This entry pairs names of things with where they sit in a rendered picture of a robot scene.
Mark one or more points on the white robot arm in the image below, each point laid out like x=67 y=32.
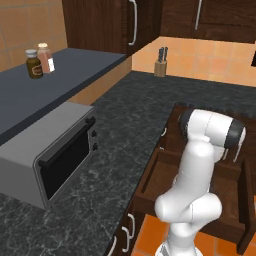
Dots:
x=195 y=173

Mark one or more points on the black toaster oven knob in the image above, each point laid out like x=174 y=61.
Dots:
x=94 y=134
x=95 y=146

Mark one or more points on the wooden knife block with knives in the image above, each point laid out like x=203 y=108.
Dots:
x=160 y=68

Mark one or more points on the grey toaster oven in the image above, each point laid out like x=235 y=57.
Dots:
x=30 y=146

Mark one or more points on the pink spice shaker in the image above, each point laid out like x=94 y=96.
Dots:
x=45 y=60

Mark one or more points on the dark wood tall cupboard door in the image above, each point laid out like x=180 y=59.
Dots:
x=96 y=23

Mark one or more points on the dark brown spice jar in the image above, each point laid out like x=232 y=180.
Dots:
x=34 y=66

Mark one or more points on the black appliance corner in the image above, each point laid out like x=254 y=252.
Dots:
x=254 y=58

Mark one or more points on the dark wood wall cupboard door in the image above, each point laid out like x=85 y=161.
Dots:
x=226 y=16

